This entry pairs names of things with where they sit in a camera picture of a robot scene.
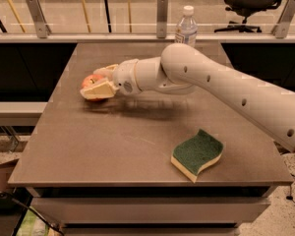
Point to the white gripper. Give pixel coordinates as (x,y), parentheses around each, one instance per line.
(125,76)

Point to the red apple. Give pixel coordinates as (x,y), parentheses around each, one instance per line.
(88,90)

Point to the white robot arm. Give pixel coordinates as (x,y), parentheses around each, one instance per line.
(180,68)

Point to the clear plastic water bottle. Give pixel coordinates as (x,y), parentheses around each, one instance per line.
(187,28)

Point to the metal glass railing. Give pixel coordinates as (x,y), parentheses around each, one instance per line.
(42,33)

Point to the green and yellow sponge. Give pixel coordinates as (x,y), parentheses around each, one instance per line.
(197,154)

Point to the black office chair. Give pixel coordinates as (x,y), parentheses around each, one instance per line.
(245,9)

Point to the green white bag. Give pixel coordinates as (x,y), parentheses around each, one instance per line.
(32,226)

